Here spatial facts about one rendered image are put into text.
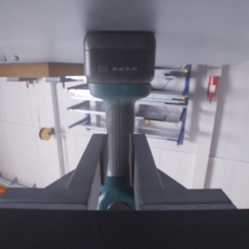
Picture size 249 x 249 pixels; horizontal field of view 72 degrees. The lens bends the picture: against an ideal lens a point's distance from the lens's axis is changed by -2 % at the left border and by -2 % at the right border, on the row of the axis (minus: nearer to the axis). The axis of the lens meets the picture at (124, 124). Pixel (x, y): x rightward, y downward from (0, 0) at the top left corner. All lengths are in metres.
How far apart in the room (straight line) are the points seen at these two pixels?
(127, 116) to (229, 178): 5.36
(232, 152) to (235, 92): 1.49
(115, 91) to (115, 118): 0.04
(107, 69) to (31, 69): 0.71
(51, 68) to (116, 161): 0.63
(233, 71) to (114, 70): 4.65
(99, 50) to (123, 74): 0.03
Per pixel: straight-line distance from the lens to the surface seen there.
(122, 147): 0.23
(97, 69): 0.18
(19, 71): 0.93
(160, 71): 3.77
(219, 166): 5.35
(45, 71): 0.81
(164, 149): 5.20
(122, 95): 0.18
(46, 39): 0.25
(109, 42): 0.18
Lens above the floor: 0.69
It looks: 17 degrees up
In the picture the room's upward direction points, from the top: 180 degrees counter-clockwise
